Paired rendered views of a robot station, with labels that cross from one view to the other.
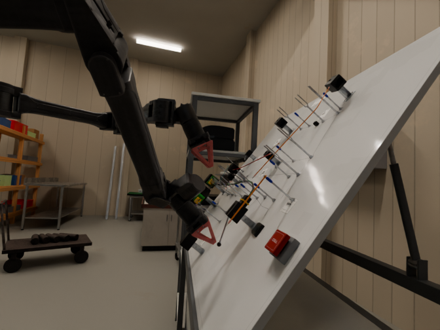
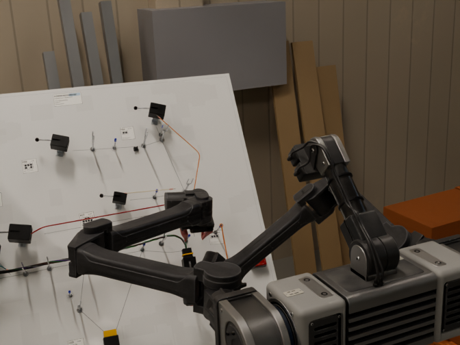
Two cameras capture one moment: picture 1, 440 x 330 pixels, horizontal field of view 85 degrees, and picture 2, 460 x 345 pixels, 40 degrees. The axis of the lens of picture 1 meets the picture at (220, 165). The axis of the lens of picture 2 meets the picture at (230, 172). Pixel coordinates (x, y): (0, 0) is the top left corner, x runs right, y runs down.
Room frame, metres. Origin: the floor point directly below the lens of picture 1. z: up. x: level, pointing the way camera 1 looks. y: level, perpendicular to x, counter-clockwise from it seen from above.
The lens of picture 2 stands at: (0.84, 1.87, 2.08)
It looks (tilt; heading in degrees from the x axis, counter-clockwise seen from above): 18 degrees down; 263
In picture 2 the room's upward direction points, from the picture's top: 3 degrees counter-clockwise
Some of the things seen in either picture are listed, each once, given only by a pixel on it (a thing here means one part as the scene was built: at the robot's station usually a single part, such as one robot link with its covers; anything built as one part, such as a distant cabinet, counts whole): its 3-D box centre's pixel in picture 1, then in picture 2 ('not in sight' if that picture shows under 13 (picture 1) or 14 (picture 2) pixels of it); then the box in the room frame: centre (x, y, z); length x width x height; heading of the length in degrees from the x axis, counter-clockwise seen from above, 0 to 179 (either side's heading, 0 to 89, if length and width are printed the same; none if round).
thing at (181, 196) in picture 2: (177, 117); (185, 205); (0.77, 0.15, 1.44); 0.12 x 0.12 x 0.09; 4
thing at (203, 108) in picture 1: (213, 219); not in sight; (1.98, 0.03, 0.92); 0.60 x 0.50 x 1.85; 10
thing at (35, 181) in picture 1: (59, 200); not in sight; (6.06, 3.96, 0.54); 1.99 x 0.75 x 1.08; 17
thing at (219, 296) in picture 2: not in sight; (230, 313); (0.73, 0.80, 1.45); 0.09 x 0.08 x 0.12; 17
